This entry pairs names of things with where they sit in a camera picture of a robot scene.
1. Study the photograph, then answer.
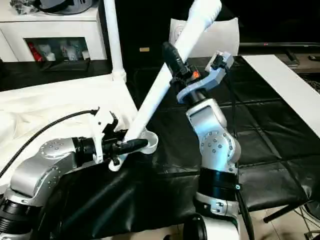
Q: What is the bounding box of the white plastic table leg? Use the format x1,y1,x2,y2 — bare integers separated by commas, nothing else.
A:
102,0,128,84
121,0,223,147

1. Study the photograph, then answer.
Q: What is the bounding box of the white plastic table top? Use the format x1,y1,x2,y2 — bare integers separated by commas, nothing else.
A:
0,74,160,193

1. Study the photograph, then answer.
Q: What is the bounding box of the white cushion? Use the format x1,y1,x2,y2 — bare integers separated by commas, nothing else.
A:
169,17,240,59

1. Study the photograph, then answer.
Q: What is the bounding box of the black work mat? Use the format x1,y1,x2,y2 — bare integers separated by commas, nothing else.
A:
0,55,320,239

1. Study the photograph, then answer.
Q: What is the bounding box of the white flat board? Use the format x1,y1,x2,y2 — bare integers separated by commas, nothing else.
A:
240,54,320,139

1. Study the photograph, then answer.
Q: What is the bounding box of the red bottle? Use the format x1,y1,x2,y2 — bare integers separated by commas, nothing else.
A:
26,42,41,62

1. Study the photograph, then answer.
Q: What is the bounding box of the white cabinet with glass doors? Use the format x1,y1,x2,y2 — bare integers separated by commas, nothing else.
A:
0,0,109,64

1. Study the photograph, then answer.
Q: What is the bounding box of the grey clutter on cabinet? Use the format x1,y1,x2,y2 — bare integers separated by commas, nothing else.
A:
10,0,99,15

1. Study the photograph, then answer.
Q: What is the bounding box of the black metal stand leg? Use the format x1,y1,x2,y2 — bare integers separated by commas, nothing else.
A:
262,199,320,224

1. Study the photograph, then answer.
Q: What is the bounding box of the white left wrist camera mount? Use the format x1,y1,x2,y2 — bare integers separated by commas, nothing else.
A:
89,107,120,167

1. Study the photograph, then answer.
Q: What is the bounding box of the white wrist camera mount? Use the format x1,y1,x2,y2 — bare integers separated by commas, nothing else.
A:
176,50,235,105
89,107,120,167

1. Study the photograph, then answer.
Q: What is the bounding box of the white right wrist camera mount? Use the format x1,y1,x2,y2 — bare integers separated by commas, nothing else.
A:
176,50,235,105

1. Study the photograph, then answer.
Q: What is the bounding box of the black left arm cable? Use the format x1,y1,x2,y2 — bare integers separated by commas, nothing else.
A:
0,109,100,180

